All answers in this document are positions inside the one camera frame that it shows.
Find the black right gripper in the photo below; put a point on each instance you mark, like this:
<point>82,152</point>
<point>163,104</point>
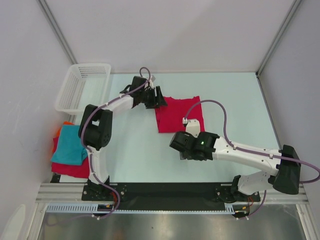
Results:
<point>184,155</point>

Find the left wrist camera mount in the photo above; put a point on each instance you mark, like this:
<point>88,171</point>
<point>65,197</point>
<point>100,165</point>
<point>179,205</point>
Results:
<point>151,81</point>

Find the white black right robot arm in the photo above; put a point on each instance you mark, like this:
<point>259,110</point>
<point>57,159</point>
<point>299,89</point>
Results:
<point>248,169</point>

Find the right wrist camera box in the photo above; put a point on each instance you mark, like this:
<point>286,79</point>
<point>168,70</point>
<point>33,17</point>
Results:
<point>192,126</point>

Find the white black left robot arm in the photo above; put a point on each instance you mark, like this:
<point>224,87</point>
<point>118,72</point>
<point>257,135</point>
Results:
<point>95,129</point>

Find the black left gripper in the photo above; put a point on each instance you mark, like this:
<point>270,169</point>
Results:
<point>157,101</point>

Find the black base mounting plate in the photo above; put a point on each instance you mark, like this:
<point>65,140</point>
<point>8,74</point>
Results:
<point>197,196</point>

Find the white perforated plastic basket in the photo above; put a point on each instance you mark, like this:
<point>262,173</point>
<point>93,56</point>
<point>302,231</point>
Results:
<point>84,84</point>

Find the orange folded t shirt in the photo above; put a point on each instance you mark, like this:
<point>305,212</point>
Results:
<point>57,135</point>

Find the white slotted cable duct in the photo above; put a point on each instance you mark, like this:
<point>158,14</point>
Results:
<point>96,208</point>

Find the crimson red t shirt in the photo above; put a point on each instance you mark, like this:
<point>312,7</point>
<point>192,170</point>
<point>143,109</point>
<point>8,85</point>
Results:
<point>169,118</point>

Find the red folded t shirt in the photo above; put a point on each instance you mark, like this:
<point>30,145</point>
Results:
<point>76,171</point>

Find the teal folded t shirt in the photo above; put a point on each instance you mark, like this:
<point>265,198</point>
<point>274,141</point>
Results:
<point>70,150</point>

